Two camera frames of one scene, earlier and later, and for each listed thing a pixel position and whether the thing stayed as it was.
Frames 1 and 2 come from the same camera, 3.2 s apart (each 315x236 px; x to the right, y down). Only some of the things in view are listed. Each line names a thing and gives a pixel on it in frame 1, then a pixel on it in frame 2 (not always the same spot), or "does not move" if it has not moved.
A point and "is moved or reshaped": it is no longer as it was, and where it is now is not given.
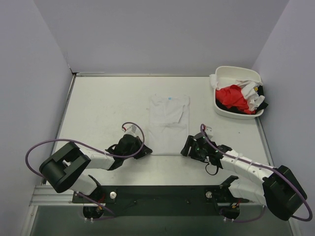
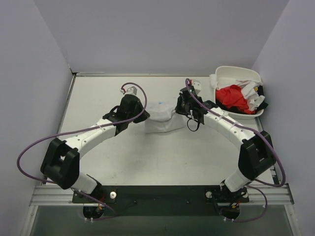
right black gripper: x=189 y=145 → x=180 y=105
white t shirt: x=168 y=124 is moved or reshaped
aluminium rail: x=46 y=195 does not move
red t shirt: x=232 y=97 does not move
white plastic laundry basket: x=227 y=76 does not move
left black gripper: x=141 y=147 → x=140 y=111
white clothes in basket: x=248 y=88 does not move
